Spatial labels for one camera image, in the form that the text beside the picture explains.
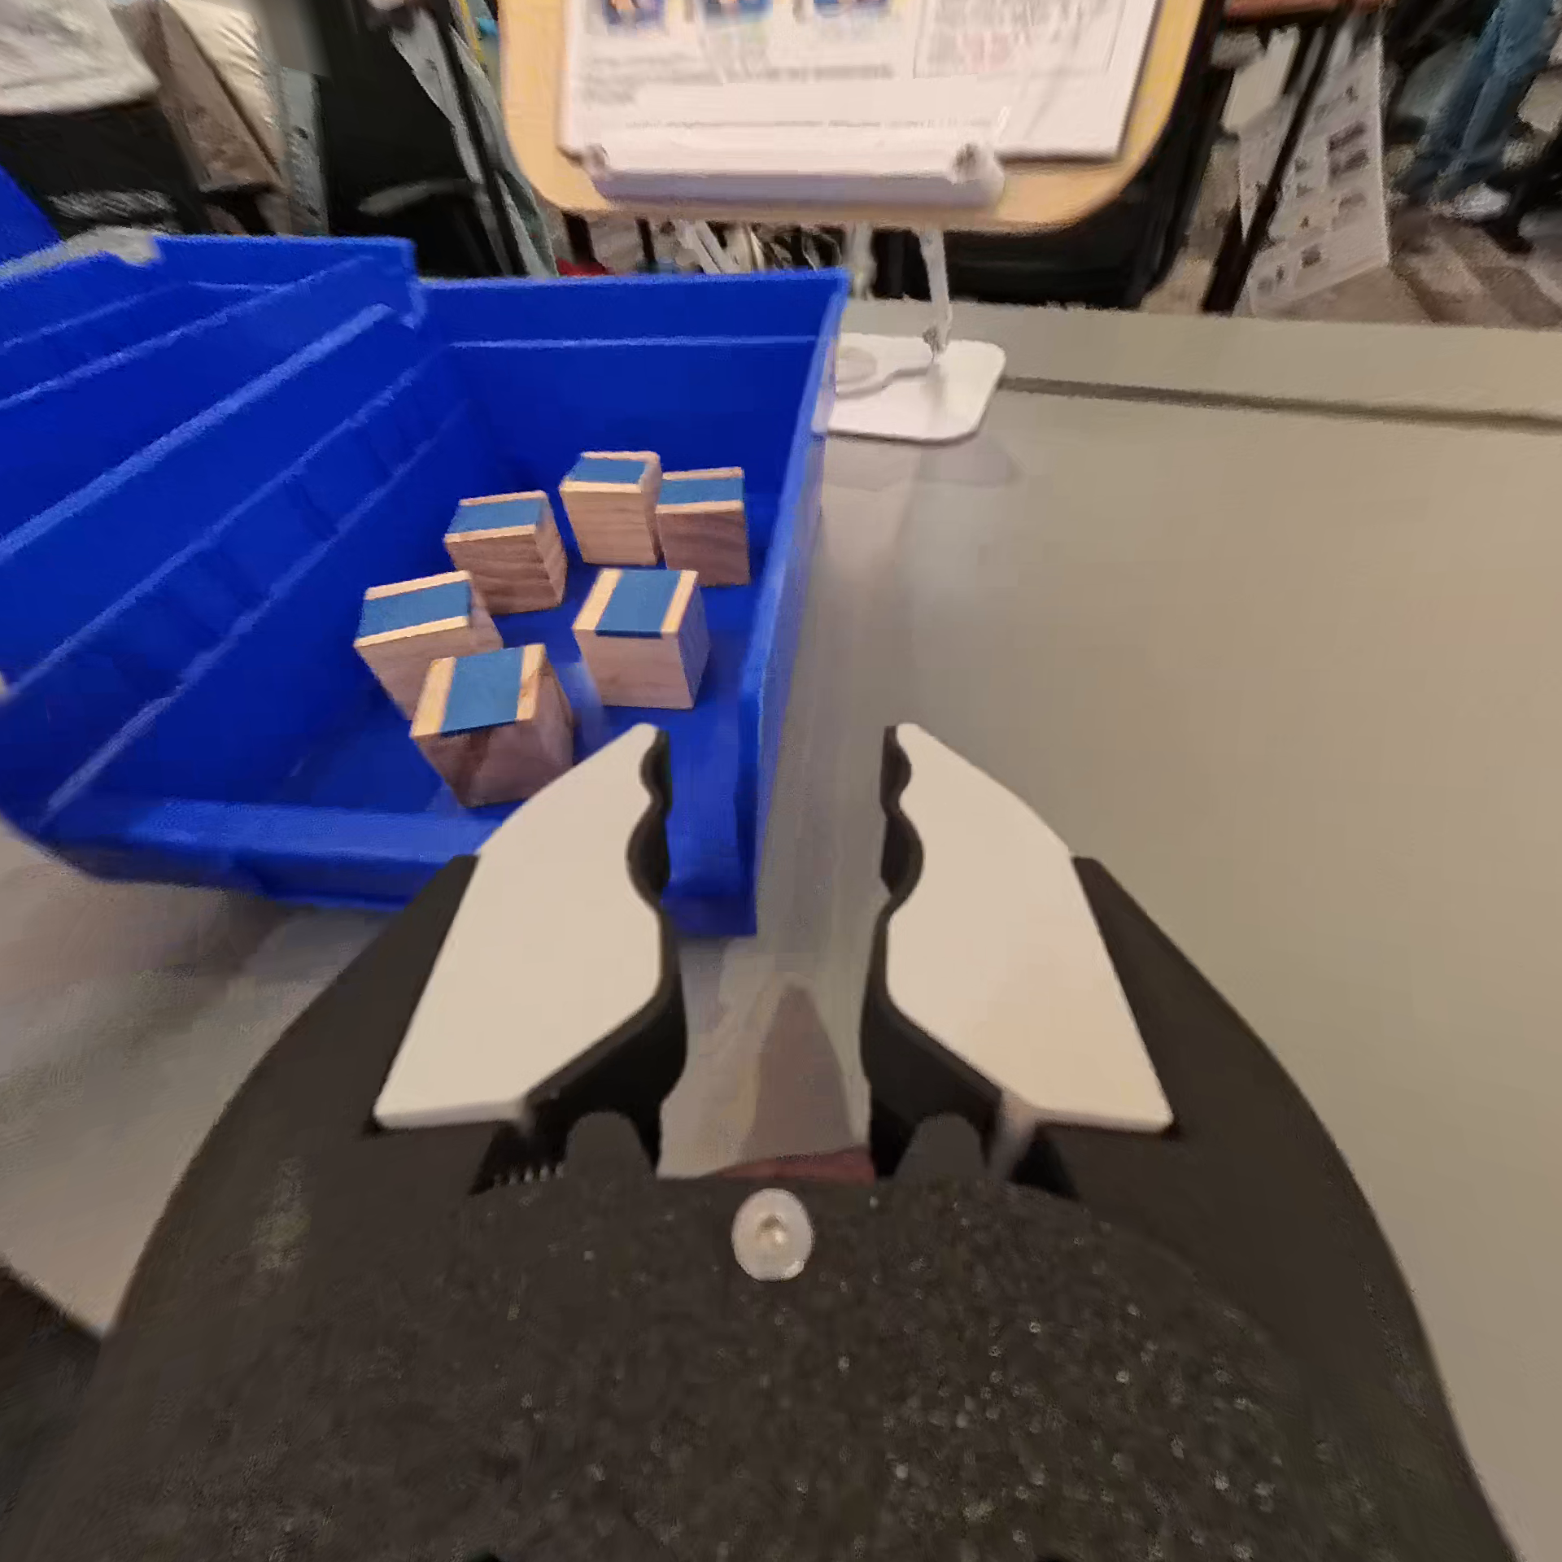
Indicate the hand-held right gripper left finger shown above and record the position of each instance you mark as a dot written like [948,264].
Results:
[524,976]

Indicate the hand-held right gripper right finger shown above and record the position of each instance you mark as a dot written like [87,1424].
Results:
[1019,976]

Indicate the group of wooden blocks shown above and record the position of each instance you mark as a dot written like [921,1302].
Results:
[634,647]

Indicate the blue plastic bin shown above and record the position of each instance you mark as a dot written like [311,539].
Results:
[182,548]
[19,219]

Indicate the grey desk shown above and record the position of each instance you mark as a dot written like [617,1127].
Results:
[1159,671]

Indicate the white document stand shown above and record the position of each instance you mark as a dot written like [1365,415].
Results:
[915,402]

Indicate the silver metal plate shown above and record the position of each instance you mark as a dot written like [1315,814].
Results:
[97,249]

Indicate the printed sign board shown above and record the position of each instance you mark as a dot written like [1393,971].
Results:
[1330,182]

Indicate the printed instruction sheet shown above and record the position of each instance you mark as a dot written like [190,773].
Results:
[854,97]

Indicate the tan jacket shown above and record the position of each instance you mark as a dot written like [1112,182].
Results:
[219,85]

